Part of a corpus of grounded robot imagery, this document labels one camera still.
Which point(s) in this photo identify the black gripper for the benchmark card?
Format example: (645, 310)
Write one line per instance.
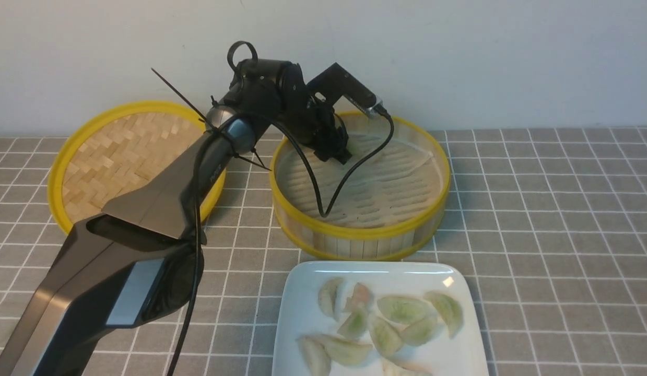
(314, 125)

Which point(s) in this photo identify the green dumpling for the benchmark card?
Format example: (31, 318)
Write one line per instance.
(355, 325)

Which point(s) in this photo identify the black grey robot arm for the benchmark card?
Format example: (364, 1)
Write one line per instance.
(138, 260)

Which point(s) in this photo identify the pink dumpling on plate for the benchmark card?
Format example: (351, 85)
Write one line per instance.
(359, 298)

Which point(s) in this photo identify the white square plate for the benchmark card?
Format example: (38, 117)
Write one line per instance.
(300, 314)

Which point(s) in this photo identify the green dumpling plate centre top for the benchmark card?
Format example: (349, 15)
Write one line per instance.
(403, 310)

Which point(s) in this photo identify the green dumpling plate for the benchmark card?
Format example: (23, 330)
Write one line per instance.
(449, 310)
(345, 352)
(421, 332)
(403, 310)
(384, 336)

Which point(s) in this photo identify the white dumpling plate bottom left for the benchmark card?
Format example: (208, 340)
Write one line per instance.
(314, 355)

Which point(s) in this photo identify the green dumpling plate bottom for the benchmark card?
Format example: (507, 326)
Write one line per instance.
(345, 352)

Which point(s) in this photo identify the green dumpling plate centre right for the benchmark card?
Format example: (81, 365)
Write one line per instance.
(421, 332)

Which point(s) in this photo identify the white dumpling plate bottom edge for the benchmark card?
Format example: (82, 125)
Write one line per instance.
(391, 368)

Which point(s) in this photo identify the yellow rimmed bamboo steamer basket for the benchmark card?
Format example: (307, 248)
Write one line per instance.
(389, 208)

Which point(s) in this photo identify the black zip tie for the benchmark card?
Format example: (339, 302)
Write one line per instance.
(182, 99)

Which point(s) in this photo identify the yellow rimmed woven bamboo lid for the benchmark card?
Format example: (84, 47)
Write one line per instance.
(116, 152)

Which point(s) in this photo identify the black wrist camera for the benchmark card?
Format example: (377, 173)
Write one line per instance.
(336, 82)

